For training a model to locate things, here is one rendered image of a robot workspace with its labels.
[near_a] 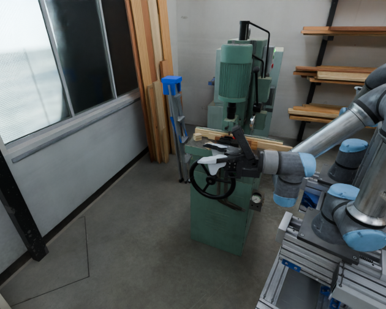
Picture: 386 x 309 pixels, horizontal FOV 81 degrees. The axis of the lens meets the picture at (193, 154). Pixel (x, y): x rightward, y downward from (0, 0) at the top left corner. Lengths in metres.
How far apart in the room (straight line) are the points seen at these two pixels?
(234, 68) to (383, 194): 0.89
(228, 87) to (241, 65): 0.13
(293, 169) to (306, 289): 1.10
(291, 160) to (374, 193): 0.27
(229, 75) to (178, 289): 1.45
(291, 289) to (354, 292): 0.60
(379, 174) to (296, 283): 1.06
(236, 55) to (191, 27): 2.61
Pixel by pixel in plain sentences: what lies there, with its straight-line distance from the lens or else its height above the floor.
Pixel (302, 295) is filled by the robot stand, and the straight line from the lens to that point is 1.70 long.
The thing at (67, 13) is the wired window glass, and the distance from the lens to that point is 2.34.
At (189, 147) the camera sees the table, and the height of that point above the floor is 0.89.
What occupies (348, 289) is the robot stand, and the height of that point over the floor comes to 0.73.
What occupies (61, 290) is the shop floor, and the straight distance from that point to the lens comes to 2.04.
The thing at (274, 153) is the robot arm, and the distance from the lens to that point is 0.74.
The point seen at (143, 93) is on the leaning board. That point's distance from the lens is 2.80.
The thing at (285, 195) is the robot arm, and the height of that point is 1.12.
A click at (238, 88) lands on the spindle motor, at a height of 1.28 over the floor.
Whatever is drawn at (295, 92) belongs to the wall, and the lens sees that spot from 3.78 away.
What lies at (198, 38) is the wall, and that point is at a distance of 3.87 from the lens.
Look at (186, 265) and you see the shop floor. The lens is 1.93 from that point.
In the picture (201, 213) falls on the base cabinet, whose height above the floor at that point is 0.33.
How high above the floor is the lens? 1.59
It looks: 30 degrees down
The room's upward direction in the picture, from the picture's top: straight up
